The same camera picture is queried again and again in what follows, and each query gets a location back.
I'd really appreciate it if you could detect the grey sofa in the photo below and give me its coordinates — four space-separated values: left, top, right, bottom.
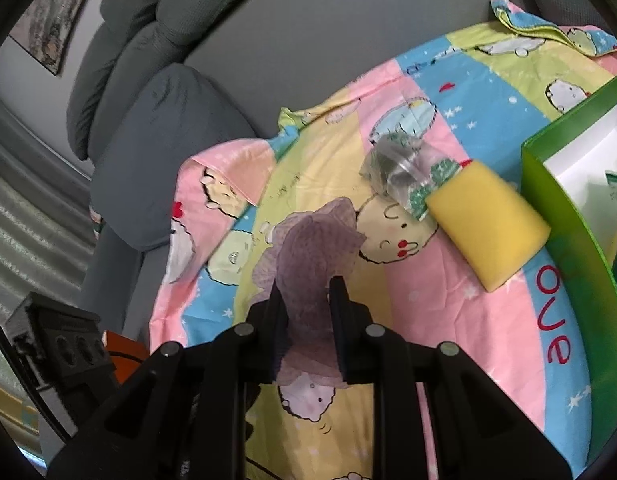
66 0 605 342

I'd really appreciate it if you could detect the lower framed ink painting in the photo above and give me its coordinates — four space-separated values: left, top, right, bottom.
9 0 86 76

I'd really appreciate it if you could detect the purple mesh bath pouf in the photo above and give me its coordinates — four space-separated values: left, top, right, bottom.
251 197 367 388

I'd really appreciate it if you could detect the green box with white interior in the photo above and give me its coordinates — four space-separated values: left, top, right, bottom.
521 76 617 477

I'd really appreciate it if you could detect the clear bag with green print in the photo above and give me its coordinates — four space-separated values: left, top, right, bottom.
581 170 617 264

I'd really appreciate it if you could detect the colourful cartoon bed sheet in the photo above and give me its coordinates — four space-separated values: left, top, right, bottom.
148 0 617 480

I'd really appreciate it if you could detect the yellow sponge block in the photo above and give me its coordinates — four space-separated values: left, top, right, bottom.
425 160 551 292

